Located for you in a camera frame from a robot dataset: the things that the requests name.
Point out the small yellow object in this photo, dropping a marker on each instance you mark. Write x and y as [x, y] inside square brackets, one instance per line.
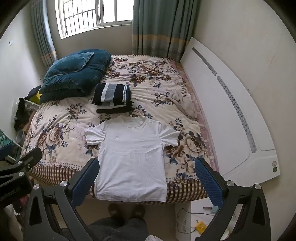
[200, 226]

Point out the barred window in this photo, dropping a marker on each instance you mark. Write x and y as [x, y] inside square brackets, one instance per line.
[97, 14]

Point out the teal velvet pillow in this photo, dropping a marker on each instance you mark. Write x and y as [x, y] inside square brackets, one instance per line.
[69, 62]

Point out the pink mattress sheet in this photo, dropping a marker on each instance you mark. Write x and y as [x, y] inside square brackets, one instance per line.
[203, 120]

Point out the white headboard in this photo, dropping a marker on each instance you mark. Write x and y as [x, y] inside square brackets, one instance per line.
[219, 104]

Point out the narrow teal curtain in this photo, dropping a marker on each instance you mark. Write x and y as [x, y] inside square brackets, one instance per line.
[44, 34]

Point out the brown slipper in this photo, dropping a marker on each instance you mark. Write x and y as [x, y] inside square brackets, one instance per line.
[114, 208]
[139, 208]

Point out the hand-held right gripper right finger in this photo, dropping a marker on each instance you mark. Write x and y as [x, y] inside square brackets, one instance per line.
[208, 183]

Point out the white nightstand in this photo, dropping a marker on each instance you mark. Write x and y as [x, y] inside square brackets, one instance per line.
[185, 231]

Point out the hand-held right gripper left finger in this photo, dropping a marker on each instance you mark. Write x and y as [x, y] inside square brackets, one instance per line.
[85, 183]

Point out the green basket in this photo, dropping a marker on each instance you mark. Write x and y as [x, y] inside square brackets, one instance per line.
[3, 138]

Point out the floral bed blanket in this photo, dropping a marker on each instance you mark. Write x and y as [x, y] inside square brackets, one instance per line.
[150, 76]

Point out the teal folded quilt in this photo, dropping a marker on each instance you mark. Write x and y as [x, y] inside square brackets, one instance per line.
[69, 89]

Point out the black hanging cloth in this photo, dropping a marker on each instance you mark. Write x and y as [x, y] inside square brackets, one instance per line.
[20, 113]

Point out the wide teal curtain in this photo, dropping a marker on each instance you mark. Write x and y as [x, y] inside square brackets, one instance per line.
[161, 27]

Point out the dark cloth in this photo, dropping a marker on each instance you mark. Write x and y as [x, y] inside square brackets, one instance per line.
[34, 90]

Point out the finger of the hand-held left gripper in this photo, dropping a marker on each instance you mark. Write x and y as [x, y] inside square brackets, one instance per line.
[4, 151]
[30, 160]

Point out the white t-shirt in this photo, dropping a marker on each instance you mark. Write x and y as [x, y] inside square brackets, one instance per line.
[131, 162]

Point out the navy striped folded garment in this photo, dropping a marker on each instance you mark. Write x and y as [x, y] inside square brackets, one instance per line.
[111, 92]

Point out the grey cup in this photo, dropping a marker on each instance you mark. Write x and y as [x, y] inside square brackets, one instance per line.
[20, 137]

